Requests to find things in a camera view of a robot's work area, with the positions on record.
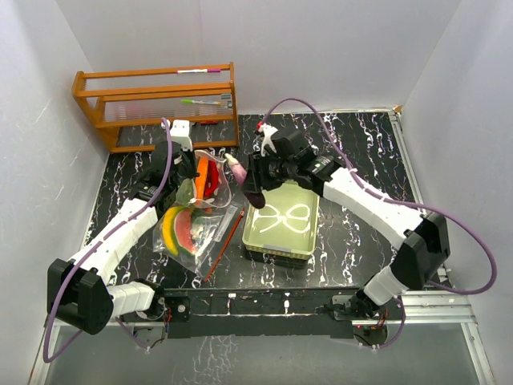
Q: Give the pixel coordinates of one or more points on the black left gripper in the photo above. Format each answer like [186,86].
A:
[190,156]

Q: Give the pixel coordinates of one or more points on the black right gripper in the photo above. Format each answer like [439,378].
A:
[255,181]

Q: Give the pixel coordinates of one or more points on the green toy leaf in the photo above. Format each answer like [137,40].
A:
[186,192]

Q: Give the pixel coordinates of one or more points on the purple toy eggplant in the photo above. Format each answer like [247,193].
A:
[244,181]

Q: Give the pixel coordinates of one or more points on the clear bag of white discs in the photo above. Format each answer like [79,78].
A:
[223,195]

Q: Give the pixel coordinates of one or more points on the pale green perforated basket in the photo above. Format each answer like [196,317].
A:
[286,226]

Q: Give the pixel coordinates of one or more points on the red watermelon slice toy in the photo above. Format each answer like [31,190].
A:
[182,232]

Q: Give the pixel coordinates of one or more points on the yellow toy banana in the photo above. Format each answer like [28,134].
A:
[168,229]

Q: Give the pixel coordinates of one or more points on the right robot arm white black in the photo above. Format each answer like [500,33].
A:
[421,241]

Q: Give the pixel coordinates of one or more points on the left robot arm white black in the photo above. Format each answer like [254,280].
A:
[78,290]

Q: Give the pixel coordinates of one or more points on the green marker pen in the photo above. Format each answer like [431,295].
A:
[202,102]

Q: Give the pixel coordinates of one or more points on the wooden shelf rack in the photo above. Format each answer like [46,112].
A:
[115,100]

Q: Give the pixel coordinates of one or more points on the pink white marker pen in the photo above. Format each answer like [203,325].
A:
[199,71]

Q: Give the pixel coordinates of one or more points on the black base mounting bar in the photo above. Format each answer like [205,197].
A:
[255,312]

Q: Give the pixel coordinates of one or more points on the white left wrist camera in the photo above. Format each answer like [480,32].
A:
[179,132]

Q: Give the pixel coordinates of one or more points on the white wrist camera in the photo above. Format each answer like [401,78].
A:
[179,132]
[266,131]

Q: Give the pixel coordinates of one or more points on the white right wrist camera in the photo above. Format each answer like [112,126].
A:
[266,131]

